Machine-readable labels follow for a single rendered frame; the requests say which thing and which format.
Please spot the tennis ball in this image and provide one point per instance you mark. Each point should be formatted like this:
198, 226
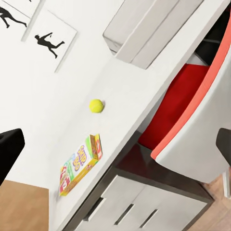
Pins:
96, 105

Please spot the swivel chair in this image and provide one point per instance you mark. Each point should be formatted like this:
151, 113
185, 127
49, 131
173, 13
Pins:
183, 132

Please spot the desk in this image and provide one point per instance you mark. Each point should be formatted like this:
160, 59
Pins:
127, 190

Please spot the toy box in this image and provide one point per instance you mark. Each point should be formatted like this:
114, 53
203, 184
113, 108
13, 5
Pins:
142, 28

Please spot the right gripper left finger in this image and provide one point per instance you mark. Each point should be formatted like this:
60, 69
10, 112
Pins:
12, 143

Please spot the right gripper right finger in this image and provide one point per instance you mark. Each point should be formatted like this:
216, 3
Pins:
223, 142

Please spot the sliding door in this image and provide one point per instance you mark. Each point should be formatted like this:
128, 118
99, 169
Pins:
23, 207

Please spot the board game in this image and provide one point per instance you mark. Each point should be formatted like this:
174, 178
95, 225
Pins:
80, 163

